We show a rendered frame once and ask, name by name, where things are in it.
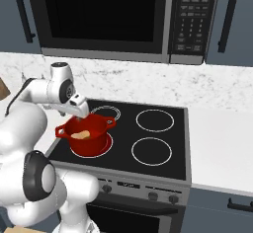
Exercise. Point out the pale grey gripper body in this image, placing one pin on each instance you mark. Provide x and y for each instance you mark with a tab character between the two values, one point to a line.
76	109

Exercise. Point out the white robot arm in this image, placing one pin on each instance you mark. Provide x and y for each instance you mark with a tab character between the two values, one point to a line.
19	135

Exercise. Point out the tan squash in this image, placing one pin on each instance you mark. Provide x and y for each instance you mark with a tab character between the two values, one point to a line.
81	134

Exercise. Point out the brown wooden block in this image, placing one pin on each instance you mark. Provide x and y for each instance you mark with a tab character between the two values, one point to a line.
4	89

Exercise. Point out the dark oven knob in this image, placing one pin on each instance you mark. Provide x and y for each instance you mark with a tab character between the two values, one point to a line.
173	199
106	188
152	196

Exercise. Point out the black glass hob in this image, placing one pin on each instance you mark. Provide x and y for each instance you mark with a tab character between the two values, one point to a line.
154	144

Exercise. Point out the black and steel microwave oven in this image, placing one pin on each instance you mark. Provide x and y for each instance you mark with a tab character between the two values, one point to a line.
105	16

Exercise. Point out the steel oven control panel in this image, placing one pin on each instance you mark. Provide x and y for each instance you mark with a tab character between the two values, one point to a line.
138	187

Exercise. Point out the blue-grey cupboard door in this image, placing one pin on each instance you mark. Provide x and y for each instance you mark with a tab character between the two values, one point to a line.
245	23
8	16

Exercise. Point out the black oven door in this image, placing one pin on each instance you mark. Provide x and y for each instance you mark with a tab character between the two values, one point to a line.
131	222

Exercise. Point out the blue-grey drawer front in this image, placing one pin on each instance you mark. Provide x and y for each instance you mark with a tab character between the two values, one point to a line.
210	215

